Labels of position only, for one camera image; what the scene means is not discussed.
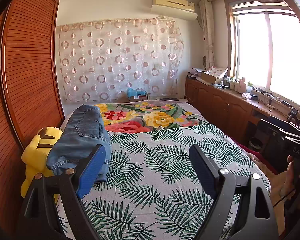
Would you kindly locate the small black tripod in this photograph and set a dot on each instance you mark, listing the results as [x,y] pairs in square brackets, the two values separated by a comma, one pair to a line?
[293,115]

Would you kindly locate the yellow plush toy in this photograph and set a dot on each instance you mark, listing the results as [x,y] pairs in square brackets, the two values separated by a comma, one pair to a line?
[35,155]

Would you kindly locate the bed with leaf-print sheet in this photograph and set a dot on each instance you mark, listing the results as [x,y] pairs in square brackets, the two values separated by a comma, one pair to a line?
[152,167]

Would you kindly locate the wooden cabinet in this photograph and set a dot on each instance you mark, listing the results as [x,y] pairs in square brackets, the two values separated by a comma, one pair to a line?
[220,107]

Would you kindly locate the white wall air conditioner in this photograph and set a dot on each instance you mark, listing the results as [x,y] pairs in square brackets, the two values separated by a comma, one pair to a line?
[172,1]

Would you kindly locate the wooden frame window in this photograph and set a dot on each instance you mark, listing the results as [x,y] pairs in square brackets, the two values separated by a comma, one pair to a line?
[252,50]

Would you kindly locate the beige tied window curtain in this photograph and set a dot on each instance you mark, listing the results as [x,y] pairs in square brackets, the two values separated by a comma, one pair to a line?
[207,30]

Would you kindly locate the sheer circle-pattern curtain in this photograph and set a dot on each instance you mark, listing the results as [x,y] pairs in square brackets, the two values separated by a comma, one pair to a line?
[115,62]

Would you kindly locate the small cardboard box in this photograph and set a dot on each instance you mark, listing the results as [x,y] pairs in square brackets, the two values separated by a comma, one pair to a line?
[140,98]

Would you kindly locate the person's right hand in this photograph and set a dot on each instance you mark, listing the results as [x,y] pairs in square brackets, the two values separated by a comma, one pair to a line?
[288,180]

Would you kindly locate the wooden slatted wardrobe door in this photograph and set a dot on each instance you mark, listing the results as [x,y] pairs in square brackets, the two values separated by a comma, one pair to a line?
[27,67]

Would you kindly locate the pink and white figurine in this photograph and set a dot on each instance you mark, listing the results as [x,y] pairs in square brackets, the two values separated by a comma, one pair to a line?
[242,85]

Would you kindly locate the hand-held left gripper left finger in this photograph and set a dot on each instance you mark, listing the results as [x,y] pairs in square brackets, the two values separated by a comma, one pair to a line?
[90,170]

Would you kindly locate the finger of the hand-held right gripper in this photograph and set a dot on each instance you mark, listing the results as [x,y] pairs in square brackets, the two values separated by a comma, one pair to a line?
[277,126]
[270,150]

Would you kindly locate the floral pillow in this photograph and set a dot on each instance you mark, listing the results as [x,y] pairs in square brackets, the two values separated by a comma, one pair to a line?
[160,117]

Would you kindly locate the waste bin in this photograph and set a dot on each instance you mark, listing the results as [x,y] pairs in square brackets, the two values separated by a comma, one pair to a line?
[256,143]

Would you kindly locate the open cardboard box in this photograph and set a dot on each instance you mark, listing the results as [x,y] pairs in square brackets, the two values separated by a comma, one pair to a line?
[210,78]

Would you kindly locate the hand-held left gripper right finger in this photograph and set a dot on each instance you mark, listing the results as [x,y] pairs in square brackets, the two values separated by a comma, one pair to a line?
[202,170]

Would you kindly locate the white tissue box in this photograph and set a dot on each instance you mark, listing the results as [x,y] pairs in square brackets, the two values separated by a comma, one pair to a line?
[248,96]

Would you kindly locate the blue cloth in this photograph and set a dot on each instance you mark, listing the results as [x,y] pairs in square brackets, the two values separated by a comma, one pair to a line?
[132,91]

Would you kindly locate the wall switch plate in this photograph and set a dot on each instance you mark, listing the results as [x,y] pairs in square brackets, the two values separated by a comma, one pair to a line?
[158,67]

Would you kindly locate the stack of papers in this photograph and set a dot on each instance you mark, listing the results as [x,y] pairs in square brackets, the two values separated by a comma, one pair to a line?
[193,73]

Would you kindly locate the blue denim pants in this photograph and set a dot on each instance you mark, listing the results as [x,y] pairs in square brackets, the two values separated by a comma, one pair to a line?
[82,130]

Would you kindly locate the round hand fan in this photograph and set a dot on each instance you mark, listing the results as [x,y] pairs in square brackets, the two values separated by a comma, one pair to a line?
[205,61]

